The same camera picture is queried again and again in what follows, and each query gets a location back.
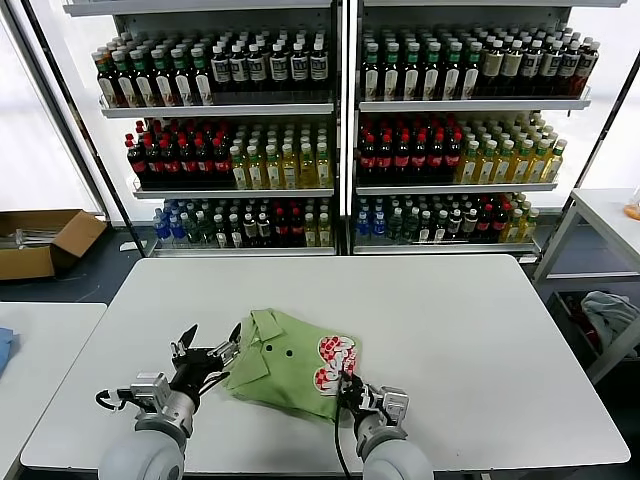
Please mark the orange-label dark tea bottle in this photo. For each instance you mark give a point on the orange-label dark tea bottle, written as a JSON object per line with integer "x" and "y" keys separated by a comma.
{"x": 106, "y": 85}

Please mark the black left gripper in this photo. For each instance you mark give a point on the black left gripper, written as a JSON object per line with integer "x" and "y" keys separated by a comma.
{"x": 197, "y": 367}

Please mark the brown cardboard box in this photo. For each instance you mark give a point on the brown cardboard box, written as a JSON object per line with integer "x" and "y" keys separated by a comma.
{"x": 30, "y": 262}

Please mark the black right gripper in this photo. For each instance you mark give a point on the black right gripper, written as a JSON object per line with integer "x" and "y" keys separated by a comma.
{"x": 360, "y": 400}

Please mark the navy-label red drink bottle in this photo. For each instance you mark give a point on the navy-label red drink bottle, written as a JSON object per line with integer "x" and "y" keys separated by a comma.
{"x": 587, "y": 65}

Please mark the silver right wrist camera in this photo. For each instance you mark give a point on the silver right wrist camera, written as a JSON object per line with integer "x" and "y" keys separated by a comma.
{"x": 395, "y": 405}

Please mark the grey-framed side table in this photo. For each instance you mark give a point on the grey-framed side table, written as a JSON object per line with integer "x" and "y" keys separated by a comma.
{"x": 600, "y": 210}

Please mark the green-label dark tea bottle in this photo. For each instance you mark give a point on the green-label dark tea bottle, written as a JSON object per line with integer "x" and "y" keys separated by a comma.
{"x": 142, "y": 87}
{"x": 162, "y": 87}
{"x": 391, "y": 75}
{"x": 472, "y": 75}
{"x": 203, "y": 87}
{"x": 432, "y": 75}
{"x": 372, "y": 75}
{"x": 453, "y": 75}
{"x": 412, "y": 75}
{"x": 183, "y": 87}
{"x": 123, "y": 85}

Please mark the metal parts bundle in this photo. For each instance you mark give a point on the metal parts bundle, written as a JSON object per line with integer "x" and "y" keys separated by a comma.
{"x": 30, "y": 237}

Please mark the beige-label dark drink bottle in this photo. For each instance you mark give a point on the beige-label dark drink bottle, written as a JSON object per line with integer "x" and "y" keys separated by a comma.
{"x": 512, "y": 65}
{"x": 494, "y": 65}

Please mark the grey cloth pile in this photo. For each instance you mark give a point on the grey cloth pile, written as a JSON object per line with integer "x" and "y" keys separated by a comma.
{"x": 607, "y": 312}

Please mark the blue folded cloth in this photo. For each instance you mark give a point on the blue folded cloth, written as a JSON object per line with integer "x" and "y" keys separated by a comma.
{"x": 7, "y": 350}

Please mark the white-cap dark drink bottle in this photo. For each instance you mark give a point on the white-cap dark drink bottle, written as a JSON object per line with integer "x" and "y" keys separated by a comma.
{"x": 250, "y": 231}
{"x": 220, "y": 232}
{"x": 455, "y": 225}
{"x": 235, "y": 232}
{"x": 441, "y": 229}
{"x": 470, "y": 225}
{"x": 425, "y": 229}
{"x": 264, "y": 231}

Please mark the clear water bottle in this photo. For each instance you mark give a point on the clear water bottle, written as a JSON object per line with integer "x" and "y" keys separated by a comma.
{"x": 205, "y": 231}
{"x": 192, "y": 231}
{"x": 411, "y": 229}
{"x": 396, "y": 229}

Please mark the navy-label dark drink bottle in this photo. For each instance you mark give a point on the navy-label dark drink bottle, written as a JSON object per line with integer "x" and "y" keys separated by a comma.
{"x": 533, "y": 65}
{"x": 220, "y": 67}
{"x": 570, "y": 65}
{"x": 299, "y": 67}
{"x": 552, "y": 65}
{"x": 318, "y": 67}
{"x": 279, "y": 67}
{"x": 256, "y": 67}
{"x": 239, "y": 67}

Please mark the black storage crate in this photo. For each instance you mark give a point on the black storage crate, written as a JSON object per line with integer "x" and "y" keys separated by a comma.
{"x": 567, "y": 320}

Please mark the grey metal shelf unit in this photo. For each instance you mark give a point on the grey metal shelf unit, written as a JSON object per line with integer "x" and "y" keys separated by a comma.
{"x": 470, "y": 105}
{"x": 220, "y": 110}

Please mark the blue water bottle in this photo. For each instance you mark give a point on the blue water bottle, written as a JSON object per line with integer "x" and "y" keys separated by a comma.
{"x": 176, "y": 230}
{"x": 380, "y": 229}
{"x": 363, "y": 230}
{"x": 161, "y": 229}

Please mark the green polo shirt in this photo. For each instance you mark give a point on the green polo shirt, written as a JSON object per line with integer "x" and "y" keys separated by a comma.
{"x": 285, "y": 370}

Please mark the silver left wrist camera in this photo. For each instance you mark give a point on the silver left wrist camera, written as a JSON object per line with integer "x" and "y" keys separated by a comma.
{"x": 150, "y": 390}

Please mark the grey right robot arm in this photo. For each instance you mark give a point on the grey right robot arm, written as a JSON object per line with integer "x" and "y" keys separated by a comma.
{"x": 395, "y": 455}

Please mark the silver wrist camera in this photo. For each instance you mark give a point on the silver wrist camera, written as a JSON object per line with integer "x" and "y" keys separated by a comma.
{"x": 150, "y": 390}
{"x": 395, "y": 405}

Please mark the black window frame post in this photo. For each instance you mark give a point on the black window frame post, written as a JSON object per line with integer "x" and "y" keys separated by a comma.
{"x": 78, "y": 125}
{"x": 596, "y": 150}

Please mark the yellow juice bottle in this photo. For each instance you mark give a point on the yellow juice bottle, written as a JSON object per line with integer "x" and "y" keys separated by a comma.
{"x": 487, "y": 167}
{"x": 325, "y": 232}
{"x": 324, "y": 172}
{"x": 289, "y": 172}
{"x": 311, "y": 232}
{"x": 512, "y": 227}
{"x": 307, "y": 172}
{"x": 528, "y": 227}
{"x": 240, "y": 172}
{"x": 505, "y": 167}
{"x": 273, "y": 172}
{"x": 554, "y": 167}
{"x": 539, "y": 167}
{"x": 255, "y": 172}
{"x": 470, "y": 167}
{"x": 522, "y": 167}

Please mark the orange-filled clear container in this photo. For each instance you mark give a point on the orange-filled clear container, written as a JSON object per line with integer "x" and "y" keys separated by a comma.
{"x": 634, "y": 210}

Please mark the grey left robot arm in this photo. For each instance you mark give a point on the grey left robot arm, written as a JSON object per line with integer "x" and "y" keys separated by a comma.
{"x": 145, "y": 450}

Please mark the red-cap cola bottle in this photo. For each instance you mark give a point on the red-cap cola bottle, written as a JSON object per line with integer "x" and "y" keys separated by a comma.
{"x": 436, "y": 162}
{"x": 186, "y": 167}
{"x": 419, "y": 162}
{"x": 136, "y": 167}
{"x": 152, "y": 167}
{"x": 170, "y": 167}
{"x": 453, "y": 162}
{"x": 367, "y": 162}
{"x": 296, "y": 231}
{"x": 401, "y": 162}
{"x": 203, "y": 167}
{"x": 499, "y": 225}
{"x": 281, "y": 231}
{"x": 385, "y": 162}
{"x": 221, "y": 167}
{"x": 484, "y": 226}

